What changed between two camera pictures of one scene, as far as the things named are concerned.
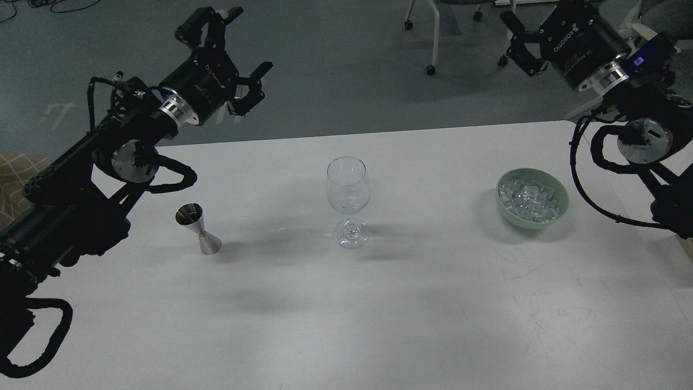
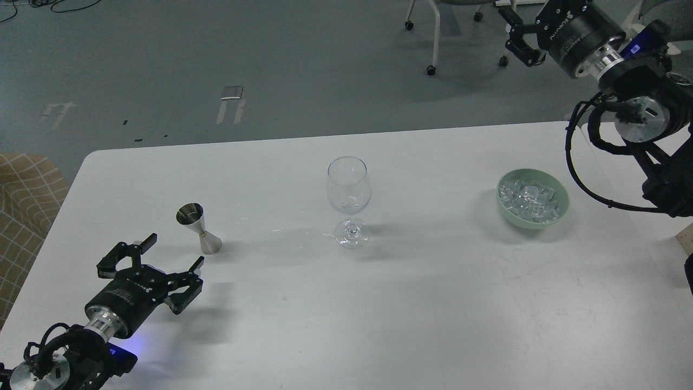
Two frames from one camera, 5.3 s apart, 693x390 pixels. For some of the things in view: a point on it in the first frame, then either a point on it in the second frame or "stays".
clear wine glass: (348, 190) stays
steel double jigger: (191, 215) stays
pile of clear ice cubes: (531, 199) stays
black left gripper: (203, 86) to (127, 300)
